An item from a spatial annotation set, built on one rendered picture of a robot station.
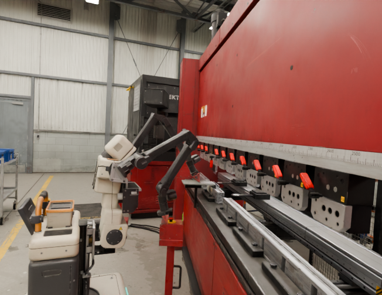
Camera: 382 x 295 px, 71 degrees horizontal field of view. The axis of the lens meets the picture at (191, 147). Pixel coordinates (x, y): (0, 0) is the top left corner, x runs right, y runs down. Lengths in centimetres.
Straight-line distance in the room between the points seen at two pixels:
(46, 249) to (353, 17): 168
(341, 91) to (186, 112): 245
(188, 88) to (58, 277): 229
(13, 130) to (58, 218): 738
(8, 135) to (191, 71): 682
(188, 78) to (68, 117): 619
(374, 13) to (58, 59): 876
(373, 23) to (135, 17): 916
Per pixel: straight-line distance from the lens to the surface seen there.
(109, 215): 183
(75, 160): 901
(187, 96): 319
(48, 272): 179
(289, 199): 108
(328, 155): 89
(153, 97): 332
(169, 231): 187
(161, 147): 168
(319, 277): 107
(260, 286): 113
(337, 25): 96
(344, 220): 85
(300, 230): 156
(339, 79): 89
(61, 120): 896
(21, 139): 907
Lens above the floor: 142
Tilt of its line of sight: 3 degrees down
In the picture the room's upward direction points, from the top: 3 degrees clockwise
